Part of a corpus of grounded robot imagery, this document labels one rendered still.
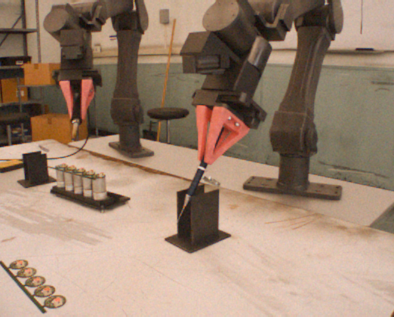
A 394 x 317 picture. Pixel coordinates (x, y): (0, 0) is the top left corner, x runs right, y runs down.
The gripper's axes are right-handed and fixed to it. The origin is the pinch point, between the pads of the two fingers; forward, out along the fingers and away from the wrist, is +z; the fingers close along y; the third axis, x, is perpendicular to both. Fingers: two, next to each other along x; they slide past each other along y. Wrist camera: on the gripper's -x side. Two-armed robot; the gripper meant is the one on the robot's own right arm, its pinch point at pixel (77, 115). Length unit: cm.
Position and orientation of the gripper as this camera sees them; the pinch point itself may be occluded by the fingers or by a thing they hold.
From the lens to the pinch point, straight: 84.5
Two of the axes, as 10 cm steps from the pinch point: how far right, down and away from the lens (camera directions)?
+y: 9.8, -0.4, 1.7
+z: 0.9, 9.6, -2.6
